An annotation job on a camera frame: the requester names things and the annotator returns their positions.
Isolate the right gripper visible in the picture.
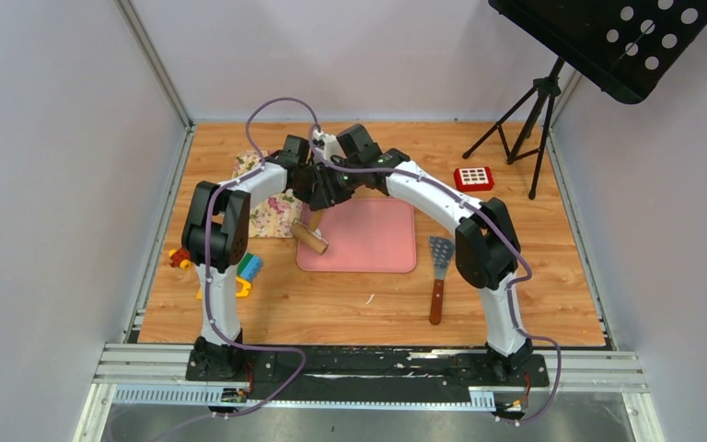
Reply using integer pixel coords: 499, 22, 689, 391
311, 158, 363, 212

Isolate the wooden double-ended roller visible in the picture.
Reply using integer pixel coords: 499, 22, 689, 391
290, 210, 329, 255

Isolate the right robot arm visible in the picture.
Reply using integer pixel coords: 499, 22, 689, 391
309, 124, 533, 385

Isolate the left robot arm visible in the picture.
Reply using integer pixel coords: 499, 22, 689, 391
181, 134, 319, 381

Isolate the floral cutting mat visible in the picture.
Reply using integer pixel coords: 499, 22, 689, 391
232, 150, 303, 238

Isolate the pink plastic tray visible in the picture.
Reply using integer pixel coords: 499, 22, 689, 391
296, 198, 417, 273

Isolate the blue green toy brick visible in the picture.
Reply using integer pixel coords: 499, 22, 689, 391
237, 252, 263, 283

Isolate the yellow triangular toy block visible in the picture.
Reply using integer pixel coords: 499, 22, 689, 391
195, 275, 252, 301

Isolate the red grid box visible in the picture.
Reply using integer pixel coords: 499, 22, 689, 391
453, 166, 494, 192

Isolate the red yellow toy piece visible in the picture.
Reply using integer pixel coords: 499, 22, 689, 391
168, 248, 193, 271

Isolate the black music stand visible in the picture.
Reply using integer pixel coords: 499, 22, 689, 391
462, 0, 707, 199

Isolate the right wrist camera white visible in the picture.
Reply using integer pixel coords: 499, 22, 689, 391
309, 128, 345, 163

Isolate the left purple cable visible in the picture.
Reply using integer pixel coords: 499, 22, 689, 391
106, 97, 321, 442

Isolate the purple cable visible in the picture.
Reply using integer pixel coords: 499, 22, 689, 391
106, 97, 321, 442
307, 124, 563, 427

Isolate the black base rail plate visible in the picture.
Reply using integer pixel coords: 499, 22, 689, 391
185, 343, 550, 403

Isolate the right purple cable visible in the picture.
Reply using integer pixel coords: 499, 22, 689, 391
307, 124, 563, 427

